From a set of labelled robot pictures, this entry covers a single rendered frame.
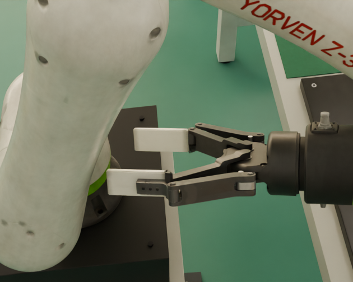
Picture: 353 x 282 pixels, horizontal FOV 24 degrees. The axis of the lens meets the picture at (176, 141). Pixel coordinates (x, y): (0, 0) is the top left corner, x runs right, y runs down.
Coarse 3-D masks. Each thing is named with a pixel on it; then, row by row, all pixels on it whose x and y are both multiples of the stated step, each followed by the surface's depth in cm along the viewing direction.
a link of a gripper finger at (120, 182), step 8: (112, 176) 91; (120, 176) 91; (128, 176) 91; (136, 176) 91; (144, 176) 91; (152, 176) 90; (160, 176) 90; (112, 184) 92; (120, 184) 92; (128, 184) 91; (112, 192) 92; (120, 192) 92; (128, 192) 92; (136, 192) 92
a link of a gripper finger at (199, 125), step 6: (198, 126) 105; (204, 126) 104; (210, 126) 104; (216, 126) 104; (210, 132) 104; (216, 132) 103; (222, 132) 103; (228, 132) 102; (234, 132) 102; (240, 132) 102; (246, 132) 102; (252, 132) 102; (240, 138) 101; (246, 138) 101; (258, 138) 100
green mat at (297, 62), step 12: (276, 36) 160; (288, 48) 158; (300, 48) 158; (288, 60) 156; (300, 60) 156; (312, 60) 156; (288, 72) 154; (300, 72) 154; (312, 72) 154; (324, 72) 154; (336, 72) 154
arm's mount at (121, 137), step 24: (120, 120) 136; (144, 120) 136; (120, 144) 133; (144, 168) 130; (120, 216) 125; (144, 216) 125; (96, 240) 123; (120, 240) 123; (144, 240) 123; (0, 264) 122; (72, 264) 121; (96, 264) 121; (120, 264) 121; (144, 264) 122; (168, 264) 122
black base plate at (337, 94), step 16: (304, 80) 151; (320, 80) 151; (336, 80) 151; (352, 80) 151; (304, 96) 150; (320, 96) 149; (336, 96) 149; (352, 96) 149; (320, 112) 146; (336, 112) 146; (352, 112) 146; (336, 208) 137; (352, 208) 135; (352, 224) 133; (352, 240) 132; (352, 256) 130
